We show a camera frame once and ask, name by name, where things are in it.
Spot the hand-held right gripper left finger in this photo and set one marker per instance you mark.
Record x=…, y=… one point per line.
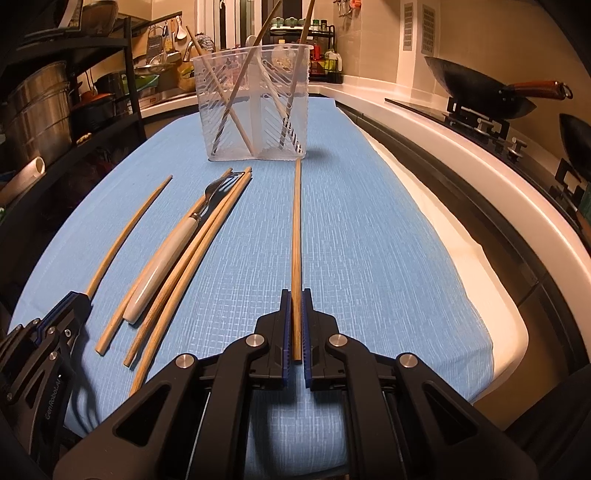
x=286, y=332

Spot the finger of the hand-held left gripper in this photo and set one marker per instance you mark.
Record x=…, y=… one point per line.
x=34, y=328
x=74, y=318

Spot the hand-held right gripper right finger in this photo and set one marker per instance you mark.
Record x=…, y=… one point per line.
x=307, y=332

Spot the clear plastic utensil holder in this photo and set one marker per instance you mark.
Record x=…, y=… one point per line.
x=210, y=92

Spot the blue woven table cloth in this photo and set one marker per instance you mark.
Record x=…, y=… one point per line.
x=369, y=230

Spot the white paper roll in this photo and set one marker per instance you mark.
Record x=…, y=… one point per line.
x=27, y=173

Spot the large stainless steel stockpot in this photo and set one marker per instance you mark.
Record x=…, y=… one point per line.
x=37, y=120

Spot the dark kitchen base cabinet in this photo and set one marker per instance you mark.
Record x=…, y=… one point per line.
x=461, y=198

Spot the pot with orange lid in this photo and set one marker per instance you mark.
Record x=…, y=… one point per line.
x=92, y=113

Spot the black metal shelf rack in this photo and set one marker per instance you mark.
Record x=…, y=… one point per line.
x=134, y=92

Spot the black cooking pot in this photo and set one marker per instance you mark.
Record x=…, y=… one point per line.
x=111, y=85

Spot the steel sink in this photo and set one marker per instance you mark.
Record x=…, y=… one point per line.
x=161, y=97

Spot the green plastic basin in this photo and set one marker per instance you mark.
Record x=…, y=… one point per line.
x=145, y=83

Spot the black glass gas cooktop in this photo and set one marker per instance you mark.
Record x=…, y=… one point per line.
x=415, y=107

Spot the patterned wooden cutting board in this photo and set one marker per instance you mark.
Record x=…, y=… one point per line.
x=184, y=78

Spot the black burner grate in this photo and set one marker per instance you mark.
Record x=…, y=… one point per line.
x=461, y=113
x=565, y=177

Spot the pale bottle with green contents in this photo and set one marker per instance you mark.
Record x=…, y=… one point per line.
x=334, y=63

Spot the dark sauce bottle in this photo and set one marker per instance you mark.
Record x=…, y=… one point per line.
x=317, y=62

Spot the metal stove knob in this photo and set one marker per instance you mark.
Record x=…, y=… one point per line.
x=485, y=125
x=517, y=147

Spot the metal box grater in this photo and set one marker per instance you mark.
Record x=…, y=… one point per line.
x=157, y=46

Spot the black spice rack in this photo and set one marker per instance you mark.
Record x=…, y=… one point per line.
x=333, y=41

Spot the white hanging ladle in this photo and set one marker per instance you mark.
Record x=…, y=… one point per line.
x=181, y=31

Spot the white-faced microwave oven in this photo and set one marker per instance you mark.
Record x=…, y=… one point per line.
x=76, y=11

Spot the round metal bowl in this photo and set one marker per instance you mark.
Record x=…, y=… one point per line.
x=99, y=11

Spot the row of spice jars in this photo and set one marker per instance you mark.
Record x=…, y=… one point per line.
x=295, y=23

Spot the window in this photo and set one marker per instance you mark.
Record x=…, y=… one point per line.
x=240, y=18

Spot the hanging kitchen scissors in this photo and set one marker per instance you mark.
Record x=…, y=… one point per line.
x=341, y=7

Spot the grey wall vent panel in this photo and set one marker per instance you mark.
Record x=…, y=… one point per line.
x=428, y=27
x=407, y=27

